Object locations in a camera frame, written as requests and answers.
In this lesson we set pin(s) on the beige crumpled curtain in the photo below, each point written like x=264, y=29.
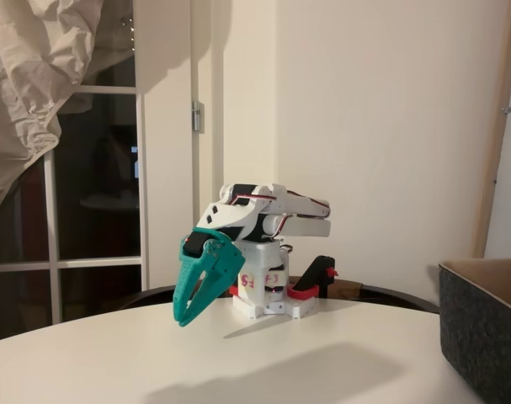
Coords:
x=28, y=84

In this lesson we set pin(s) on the yellow label F3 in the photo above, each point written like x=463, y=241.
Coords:
x=274, y=280

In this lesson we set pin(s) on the wooden frame with pale panel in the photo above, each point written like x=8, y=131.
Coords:
x=495, y=147

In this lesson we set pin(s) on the yellow label F5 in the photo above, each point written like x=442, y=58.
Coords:
x=248, y=281

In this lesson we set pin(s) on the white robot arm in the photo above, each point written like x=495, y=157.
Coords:
x=305, y=227

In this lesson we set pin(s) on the black red table clamp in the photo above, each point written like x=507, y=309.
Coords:
x=234, y=291
x=316, y=271

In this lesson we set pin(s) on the silver door hinge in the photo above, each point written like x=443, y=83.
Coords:
x=197, y=118

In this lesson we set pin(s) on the white glazed door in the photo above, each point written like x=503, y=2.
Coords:
x=142, y=177

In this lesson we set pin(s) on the dark grey felt bin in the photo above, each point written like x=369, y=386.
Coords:
x=478, y=336

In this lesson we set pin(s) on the dark curved chair back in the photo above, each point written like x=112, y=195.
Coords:
x=390, y=296

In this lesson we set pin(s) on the teal gripper black servo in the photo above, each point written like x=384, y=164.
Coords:
x=209, y=262

